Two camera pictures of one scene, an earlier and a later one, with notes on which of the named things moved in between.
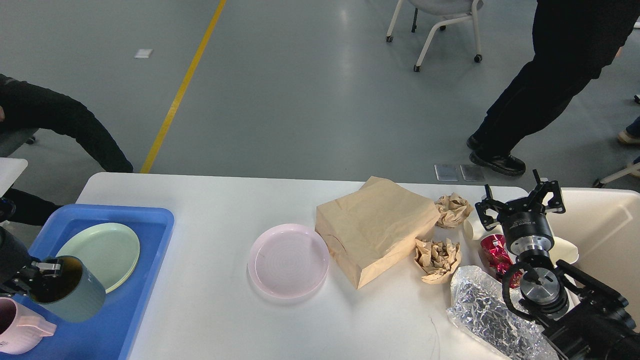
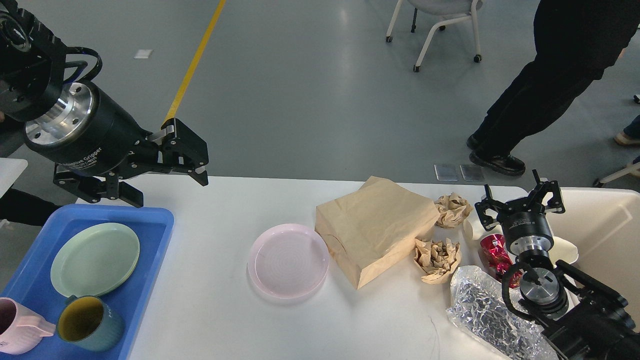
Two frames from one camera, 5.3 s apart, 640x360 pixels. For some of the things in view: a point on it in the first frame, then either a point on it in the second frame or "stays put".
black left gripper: (14, 257) → (88, 132)
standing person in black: (574, 41) stays put
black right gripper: (527, 229) stays put
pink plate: (288, 261) stays put
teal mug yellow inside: (77, 295) → (90, 323)
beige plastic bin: (604, 225) stays put
